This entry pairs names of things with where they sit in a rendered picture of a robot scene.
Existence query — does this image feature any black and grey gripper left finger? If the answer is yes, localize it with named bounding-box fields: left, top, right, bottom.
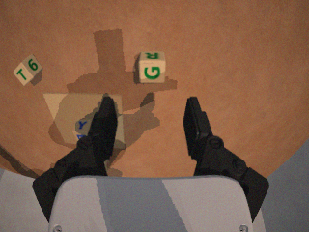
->
left=32, top=97, right=118, bottom=223

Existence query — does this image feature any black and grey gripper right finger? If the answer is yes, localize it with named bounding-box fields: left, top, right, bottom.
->
left=183, top=97, right=269, bottom=223

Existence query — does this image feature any tan flat mat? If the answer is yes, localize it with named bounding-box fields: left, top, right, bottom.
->
left=43, top=92, right=125, bottom=149

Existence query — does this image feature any beige letter block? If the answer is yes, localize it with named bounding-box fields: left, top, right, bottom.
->
left=72, top=119, right=92, bottom=141
left=139, top=51, right=166, bottom=83
left=104, top=159, right=109, bottom=172
left=14, top=54, right=42, bottom=86

